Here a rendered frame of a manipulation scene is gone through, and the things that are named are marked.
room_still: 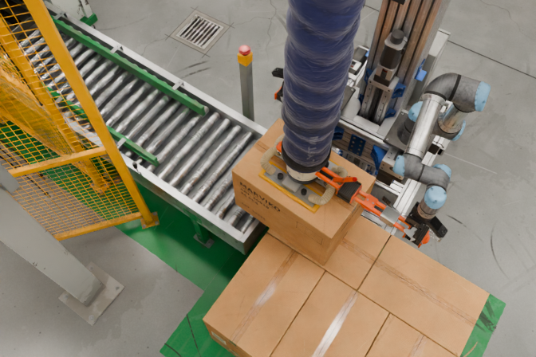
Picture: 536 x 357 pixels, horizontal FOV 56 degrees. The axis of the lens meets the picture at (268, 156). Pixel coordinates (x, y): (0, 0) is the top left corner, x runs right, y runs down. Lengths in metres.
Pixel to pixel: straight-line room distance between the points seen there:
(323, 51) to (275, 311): 1.61
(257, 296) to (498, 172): 2.12
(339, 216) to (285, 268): 0.59
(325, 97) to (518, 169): 2.57
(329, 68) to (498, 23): 3.46
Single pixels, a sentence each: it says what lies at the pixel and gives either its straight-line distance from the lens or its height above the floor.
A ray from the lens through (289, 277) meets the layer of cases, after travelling 2.85.
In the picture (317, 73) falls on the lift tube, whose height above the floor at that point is 1.98.
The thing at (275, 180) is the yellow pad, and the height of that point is 1.09.
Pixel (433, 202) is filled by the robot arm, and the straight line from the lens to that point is 2.00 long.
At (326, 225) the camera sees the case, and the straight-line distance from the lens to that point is 2.40.
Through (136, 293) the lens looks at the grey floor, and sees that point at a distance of 3.49.
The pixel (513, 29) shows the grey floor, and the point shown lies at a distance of 5.03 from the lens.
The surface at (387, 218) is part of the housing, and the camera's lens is 2.30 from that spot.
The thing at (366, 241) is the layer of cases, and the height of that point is 0.54.
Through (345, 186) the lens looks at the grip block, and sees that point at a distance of 2.33.
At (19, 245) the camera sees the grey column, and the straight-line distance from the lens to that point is 2.58.
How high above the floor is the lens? 3.28
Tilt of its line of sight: 60 degrees down
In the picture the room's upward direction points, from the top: straight up
